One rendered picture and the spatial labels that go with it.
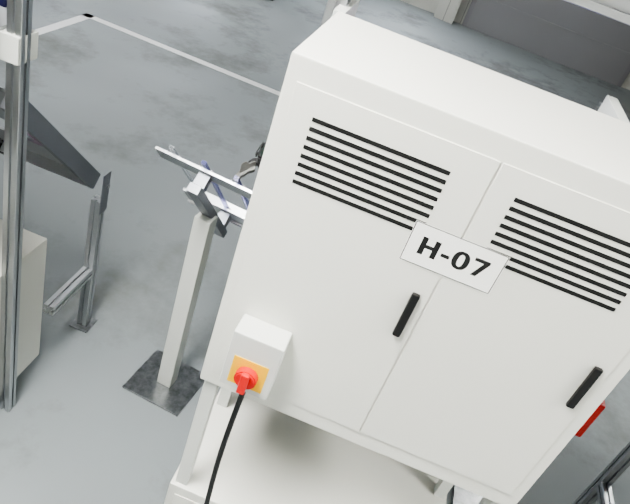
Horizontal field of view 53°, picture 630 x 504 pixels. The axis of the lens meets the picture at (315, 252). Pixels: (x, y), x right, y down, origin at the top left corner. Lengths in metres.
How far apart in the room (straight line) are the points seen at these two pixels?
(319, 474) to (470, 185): 1.03
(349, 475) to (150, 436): 0.95
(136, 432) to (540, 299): 1.77
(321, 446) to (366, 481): 0.15
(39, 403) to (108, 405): 0.24
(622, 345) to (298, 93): 0.66
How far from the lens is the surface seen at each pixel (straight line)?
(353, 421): 1.32
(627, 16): 1.36
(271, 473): 1.75
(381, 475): 1.86
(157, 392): 2.64
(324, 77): 0.97
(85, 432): 2.51
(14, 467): 2.43
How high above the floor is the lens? 2.02
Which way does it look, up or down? 34 degrees down
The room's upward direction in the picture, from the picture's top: 20 degrees clockwise
